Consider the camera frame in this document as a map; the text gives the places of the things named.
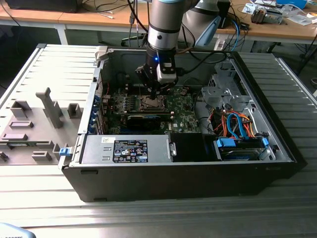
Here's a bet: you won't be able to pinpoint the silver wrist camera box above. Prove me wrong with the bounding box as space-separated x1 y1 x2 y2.
156 62 178 84

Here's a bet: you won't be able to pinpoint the wooden desk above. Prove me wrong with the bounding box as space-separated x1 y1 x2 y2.
215 0 317 54
0 3 152 45

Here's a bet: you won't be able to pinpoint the hard disk in blue carrier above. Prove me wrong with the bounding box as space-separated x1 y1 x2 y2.
213 137 270 162

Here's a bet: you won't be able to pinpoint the metal drive cage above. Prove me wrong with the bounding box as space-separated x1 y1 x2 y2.
200 60 251 111

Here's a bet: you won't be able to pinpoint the metal socket cover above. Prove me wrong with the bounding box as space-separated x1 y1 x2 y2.
140 95 166 110

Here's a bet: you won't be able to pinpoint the grey power supply unit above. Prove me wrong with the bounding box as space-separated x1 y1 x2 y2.
79 134 173 165

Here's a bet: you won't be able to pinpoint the black graphics card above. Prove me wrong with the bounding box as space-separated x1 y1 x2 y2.
125 114 161 131

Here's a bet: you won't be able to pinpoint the thin black wire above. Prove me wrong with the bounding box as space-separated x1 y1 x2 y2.
183 77 205 100

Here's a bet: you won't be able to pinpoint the black PC case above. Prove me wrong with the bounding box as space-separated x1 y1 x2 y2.
58 47 308 203

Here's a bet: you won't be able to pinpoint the pale blue grey device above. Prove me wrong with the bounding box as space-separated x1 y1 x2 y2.
0 222 35 238

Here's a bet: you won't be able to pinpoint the blue network cable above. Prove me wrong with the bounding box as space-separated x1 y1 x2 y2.
230 18 247 52

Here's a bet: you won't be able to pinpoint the white power adapter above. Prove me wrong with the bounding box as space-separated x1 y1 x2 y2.
213 39 226 52

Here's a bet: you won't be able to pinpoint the blue data wire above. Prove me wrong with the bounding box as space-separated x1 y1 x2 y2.
226 113 249 140

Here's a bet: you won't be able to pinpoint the green motherboard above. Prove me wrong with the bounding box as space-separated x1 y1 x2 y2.
103 85 201 136

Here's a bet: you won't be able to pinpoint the black upright box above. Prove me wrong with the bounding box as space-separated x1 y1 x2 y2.
218 1 231 29

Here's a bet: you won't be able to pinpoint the CPU socket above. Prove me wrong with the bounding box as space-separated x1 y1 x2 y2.
139 93 167 112

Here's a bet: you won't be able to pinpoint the black plastic shroud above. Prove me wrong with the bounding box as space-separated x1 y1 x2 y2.
170 133 207 163

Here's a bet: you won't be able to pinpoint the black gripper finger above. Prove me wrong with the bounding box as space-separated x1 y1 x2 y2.
135 64 159 99
156 78 178 99

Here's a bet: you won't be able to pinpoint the black camera cable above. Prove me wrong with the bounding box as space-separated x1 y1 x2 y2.
176 51 228 74

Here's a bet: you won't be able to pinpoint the orange power wires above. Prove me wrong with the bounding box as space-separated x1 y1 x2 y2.
212 112 257 138

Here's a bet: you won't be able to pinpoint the grey parts rack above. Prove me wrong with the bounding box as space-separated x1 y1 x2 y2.
0 87 84 166

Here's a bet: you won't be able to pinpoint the blue box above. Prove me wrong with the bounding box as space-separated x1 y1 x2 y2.
276 0 308 9

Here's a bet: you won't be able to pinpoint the green RAM stick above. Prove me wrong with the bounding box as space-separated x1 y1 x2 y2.
4 141 50 146

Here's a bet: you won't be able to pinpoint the black flat box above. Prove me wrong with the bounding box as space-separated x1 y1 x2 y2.
4 0 80 13

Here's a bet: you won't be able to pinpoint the metal heatsink cooler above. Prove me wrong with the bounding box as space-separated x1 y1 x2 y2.
250 6 284 25

